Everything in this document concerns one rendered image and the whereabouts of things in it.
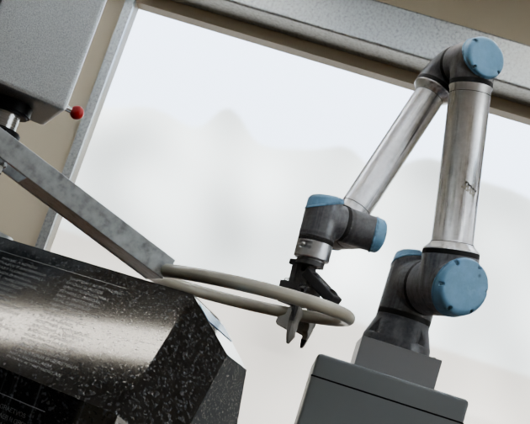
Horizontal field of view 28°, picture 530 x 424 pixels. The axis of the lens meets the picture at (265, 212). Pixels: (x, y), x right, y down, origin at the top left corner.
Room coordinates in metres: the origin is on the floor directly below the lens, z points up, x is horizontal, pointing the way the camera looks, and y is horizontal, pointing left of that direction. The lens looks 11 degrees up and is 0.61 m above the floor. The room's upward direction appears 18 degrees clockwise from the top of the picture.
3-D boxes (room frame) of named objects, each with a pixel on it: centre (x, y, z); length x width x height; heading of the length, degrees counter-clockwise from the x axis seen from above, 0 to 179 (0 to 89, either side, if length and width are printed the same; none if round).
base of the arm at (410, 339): (2.87, -0.45, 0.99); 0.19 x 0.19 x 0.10
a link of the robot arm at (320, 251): (2.57, -0.14, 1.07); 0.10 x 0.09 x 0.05; 141
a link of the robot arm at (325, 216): (2.57, -0.14, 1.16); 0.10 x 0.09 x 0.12; 110
